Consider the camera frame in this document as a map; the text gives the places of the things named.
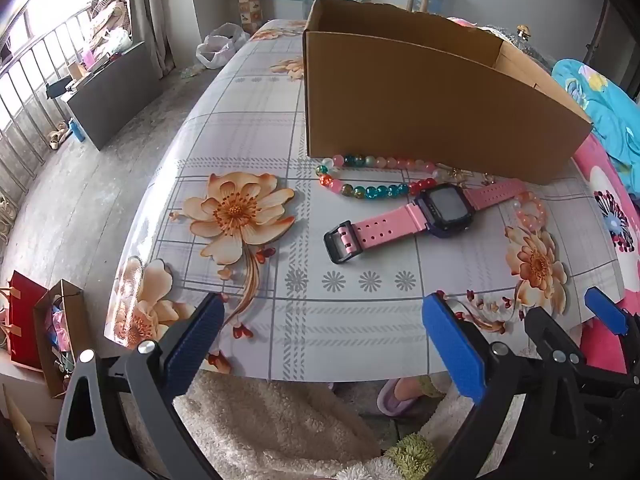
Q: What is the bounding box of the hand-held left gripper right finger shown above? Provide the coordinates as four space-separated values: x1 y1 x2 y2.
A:
421 292 586 480

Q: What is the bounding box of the pink bead bracelet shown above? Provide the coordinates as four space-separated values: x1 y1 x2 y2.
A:
510 191 548 231

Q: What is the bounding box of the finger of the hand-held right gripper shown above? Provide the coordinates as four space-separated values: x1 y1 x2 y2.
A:
524 305 583 361
584 286 640 386

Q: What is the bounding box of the cream fluffy blanket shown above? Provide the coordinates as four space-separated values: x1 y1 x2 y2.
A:
120 372 501 480

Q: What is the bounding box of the metal window railing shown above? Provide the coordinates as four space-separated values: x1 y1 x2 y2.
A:
0 7 101 196

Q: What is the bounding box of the turquoise cartoon blanket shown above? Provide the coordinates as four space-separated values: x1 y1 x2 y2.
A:
551 58 640 186

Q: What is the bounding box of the pink strap smart watch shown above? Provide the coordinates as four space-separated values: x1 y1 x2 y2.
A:
323 178 528 265

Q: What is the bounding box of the pink flower-print blanket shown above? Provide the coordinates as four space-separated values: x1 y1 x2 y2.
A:
570 135 640 376

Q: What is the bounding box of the gold charm chain bracelet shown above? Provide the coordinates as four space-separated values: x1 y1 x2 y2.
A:
435 162 473 183

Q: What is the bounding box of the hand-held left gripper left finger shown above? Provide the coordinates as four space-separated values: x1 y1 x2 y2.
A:
54 291 226 480

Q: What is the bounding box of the brown cardboard box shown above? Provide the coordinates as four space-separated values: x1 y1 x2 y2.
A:
302 0 594 184

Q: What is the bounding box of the purple slipper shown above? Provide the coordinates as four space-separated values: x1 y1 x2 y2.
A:
376 377 426 418

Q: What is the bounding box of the grey curtain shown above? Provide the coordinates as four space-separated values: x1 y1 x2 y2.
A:
127 0 176 78

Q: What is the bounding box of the green fluffy cloth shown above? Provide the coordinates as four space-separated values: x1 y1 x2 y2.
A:
384 434 438 480

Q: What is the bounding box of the brown paper bag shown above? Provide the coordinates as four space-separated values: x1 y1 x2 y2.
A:
32 279 91 400

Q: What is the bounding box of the grey cabinet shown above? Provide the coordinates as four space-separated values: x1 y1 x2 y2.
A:
66 41 160 151

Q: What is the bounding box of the red gift bag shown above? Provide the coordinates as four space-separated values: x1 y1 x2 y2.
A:
0 270 51 371

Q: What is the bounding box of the colourful glass bead necklace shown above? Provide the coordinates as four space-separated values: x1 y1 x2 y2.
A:
315 153 443 202

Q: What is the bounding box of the white plastic bag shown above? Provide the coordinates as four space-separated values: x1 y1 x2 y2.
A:
196 23 249 70

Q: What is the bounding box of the floral plastic tablecloth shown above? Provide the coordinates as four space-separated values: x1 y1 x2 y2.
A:
102 19 626 383

